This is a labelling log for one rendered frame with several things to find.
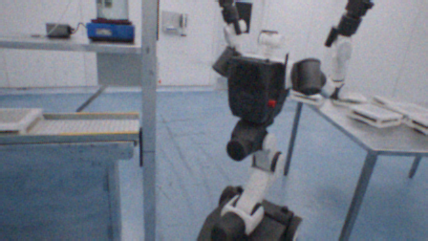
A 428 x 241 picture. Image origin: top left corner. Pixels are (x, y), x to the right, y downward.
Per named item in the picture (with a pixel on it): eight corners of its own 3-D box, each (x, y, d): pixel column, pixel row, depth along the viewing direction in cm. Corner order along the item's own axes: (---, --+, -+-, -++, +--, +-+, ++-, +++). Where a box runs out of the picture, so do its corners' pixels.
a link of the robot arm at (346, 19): (365, 4, 100) (351, 32, 109) (381, 4, 104) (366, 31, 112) (343, -8, 108) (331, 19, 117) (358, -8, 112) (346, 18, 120)
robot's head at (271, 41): (277, 54, 122) (280, 34, 119) (258, 51, 127) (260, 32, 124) (282, 54, 127) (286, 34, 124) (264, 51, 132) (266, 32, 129)
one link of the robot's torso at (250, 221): (247, 239, 149) (251, 221, 144) (219, 223, 159) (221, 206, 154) (263, 220, 165) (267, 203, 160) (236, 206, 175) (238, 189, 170)
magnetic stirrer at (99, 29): (136, 39, 135) (136, 21, 131) (135, 43, 115) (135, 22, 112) (95, 36, 129) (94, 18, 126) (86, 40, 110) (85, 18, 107)
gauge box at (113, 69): (141, 81, 146) (141, 45, 139) (141, 85, 137) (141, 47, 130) (100, 80, 140) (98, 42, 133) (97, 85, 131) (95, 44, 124)
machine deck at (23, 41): (141, 46, 140) (141, 39, 138) (141, 56, 105) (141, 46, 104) (11, 40, 123) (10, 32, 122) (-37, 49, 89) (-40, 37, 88)
